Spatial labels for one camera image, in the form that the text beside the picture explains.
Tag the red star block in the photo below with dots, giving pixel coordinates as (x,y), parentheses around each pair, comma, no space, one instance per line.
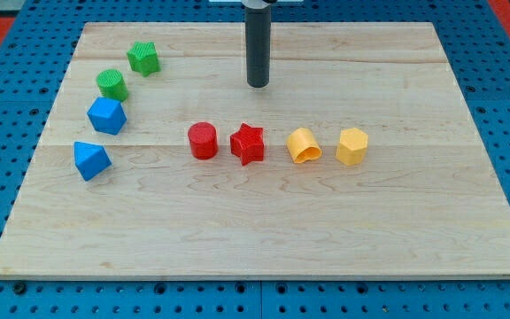
(247,144)

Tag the red cylinder block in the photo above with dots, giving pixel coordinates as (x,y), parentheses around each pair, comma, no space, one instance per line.
(203,140)

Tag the yellow hexagon block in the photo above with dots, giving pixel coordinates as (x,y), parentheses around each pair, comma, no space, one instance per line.
(352,146)

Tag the light wooden board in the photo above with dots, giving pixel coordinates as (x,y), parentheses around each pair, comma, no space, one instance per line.
(424,204)

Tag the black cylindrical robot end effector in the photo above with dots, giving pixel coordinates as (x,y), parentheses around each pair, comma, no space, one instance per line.
(257,26)

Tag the green star block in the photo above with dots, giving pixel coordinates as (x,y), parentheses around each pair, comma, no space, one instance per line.
(143,58)

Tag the blue cube block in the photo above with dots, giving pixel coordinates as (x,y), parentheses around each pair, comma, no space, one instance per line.
(107,115)

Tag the green cylinder block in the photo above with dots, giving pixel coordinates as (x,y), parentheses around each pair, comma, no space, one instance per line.
(111,84)

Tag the blue triangular prism block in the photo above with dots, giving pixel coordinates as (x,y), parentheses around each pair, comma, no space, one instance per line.
(90,159)

